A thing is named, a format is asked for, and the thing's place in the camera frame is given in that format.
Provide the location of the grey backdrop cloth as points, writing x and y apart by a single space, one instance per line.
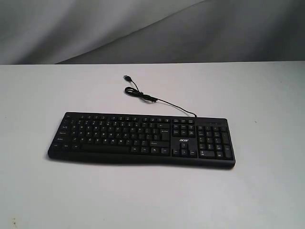
150 31

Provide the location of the black acer keyboard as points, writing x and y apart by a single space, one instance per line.
143 139

